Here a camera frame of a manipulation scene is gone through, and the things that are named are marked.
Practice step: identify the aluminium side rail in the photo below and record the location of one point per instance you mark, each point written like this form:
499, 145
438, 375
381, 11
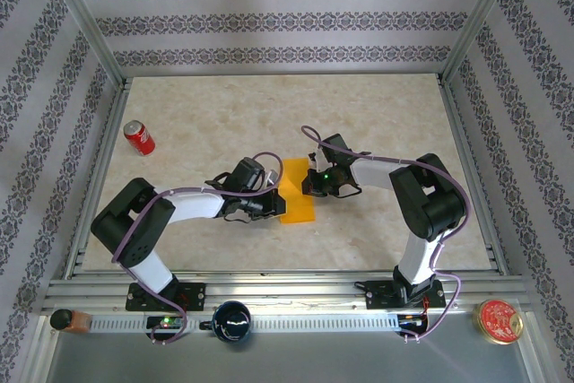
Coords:
459, 132
109, 132

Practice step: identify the orange bottle with black cap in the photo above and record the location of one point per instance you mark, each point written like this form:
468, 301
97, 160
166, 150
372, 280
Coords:
72, 320

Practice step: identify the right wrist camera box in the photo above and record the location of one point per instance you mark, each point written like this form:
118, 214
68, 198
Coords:
317, 159

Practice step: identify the dark blue mug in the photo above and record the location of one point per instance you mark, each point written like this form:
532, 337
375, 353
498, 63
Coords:
231, 322

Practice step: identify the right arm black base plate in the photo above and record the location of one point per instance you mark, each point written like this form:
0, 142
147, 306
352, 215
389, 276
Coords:
379, 295

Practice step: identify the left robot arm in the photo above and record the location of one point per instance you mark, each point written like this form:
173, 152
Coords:
134, 230

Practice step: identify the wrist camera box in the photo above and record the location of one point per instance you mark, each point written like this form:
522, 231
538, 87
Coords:
317, 159
272, 178

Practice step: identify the aluminium frame post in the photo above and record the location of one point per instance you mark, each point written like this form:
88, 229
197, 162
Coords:
479, 20
86, 20

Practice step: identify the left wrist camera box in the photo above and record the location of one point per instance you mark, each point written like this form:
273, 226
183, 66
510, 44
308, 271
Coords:
272, 178

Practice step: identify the aluminium table edge rail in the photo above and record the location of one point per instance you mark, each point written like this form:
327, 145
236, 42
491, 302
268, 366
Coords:
291, 295

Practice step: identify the red soda can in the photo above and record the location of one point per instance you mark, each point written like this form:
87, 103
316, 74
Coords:
139, 138

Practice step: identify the small circuit board green light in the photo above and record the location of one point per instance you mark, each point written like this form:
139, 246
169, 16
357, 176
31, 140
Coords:
166, 322

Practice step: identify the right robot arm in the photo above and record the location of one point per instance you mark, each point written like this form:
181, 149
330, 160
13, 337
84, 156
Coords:
430, 208

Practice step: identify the red round tin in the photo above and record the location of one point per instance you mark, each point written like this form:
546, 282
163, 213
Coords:
498, 320

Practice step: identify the yellow square paper sheet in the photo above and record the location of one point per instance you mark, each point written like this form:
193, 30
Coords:
300, 210

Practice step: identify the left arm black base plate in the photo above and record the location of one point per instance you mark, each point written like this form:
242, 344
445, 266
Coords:
195, 295

